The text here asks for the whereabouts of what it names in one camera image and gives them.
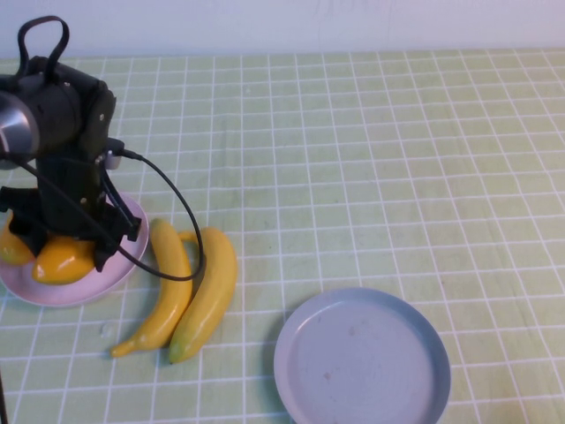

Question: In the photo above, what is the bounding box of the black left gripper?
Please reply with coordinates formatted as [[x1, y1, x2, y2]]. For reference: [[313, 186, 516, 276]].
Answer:
[[0, 156, 142, 274]]

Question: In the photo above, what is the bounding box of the blue-grey round plate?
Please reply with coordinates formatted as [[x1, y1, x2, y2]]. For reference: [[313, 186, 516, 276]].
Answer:
[[273, 287, 452, 424]]

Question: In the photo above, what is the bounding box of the yellow banana with long stem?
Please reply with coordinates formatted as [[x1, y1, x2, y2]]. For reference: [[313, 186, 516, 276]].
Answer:
[[110, 218, 194, 359]]

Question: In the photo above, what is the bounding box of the yellow banana with green tip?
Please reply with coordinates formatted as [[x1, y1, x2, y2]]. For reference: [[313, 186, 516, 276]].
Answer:
[[168, 227, 238, 365]]

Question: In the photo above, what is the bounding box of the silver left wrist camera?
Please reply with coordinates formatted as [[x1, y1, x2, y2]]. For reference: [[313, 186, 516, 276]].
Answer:
[[103, 138, 127, 171]]

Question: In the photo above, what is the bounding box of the black left camera cable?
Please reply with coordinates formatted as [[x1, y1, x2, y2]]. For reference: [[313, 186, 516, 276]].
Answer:
[[0, 148, 207, 424]]

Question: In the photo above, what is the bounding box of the black left wrist cable loop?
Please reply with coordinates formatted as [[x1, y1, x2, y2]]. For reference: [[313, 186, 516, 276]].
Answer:
[[17, 16, 71, 74]]

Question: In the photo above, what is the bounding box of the glossy yellow mango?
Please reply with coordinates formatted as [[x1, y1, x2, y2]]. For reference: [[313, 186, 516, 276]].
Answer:
[[31, 236, 96, 286]]

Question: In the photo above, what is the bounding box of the pink round plate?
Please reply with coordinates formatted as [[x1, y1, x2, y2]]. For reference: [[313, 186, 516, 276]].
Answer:
[[0, 192, 150, 308]]

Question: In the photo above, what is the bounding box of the orange mango with green tip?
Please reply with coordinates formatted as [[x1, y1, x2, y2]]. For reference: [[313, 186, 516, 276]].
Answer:
[[0, 211, 34, 267]]

